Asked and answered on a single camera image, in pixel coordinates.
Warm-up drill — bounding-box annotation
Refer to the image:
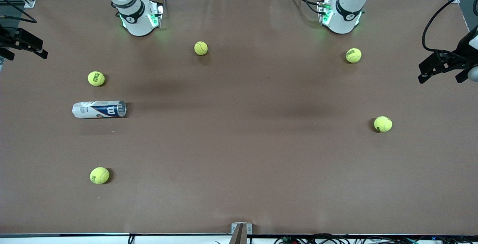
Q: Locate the white blue tennis ball can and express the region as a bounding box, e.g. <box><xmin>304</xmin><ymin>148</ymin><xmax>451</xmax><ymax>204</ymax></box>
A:
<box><xmin>72</xmin><ymin>101</ymin><xmax>127</xmax><ymax>119</ymax></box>

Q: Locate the brown paper table cover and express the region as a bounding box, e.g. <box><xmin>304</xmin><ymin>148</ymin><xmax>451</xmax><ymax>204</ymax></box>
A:
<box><xmin>0</xmin><ymin>0</ymin><xmax>478</xmax><ymax>236</ymax></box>

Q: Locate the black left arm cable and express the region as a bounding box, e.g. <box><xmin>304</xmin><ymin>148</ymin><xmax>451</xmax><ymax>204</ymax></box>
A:
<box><xmin>422</xmin><ymin>0</ymin><xmax>478</xmax><ymax>55</ymax></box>

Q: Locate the black left base cable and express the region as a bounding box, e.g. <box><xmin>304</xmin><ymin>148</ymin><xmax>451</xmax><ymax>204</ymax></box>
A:
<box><xmin>286</xmin><ymin>0</ymin><xmax>322</xmax><ymax>15</ymax></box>

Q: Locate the grey metal camera bracket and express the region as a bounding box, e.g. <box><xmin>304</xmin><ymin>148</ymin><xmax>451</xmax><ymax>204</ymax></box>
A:
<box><xmin>231</xmin><ymin>223</ymin><xmax>252</xmax><ymax>244</ymax></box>

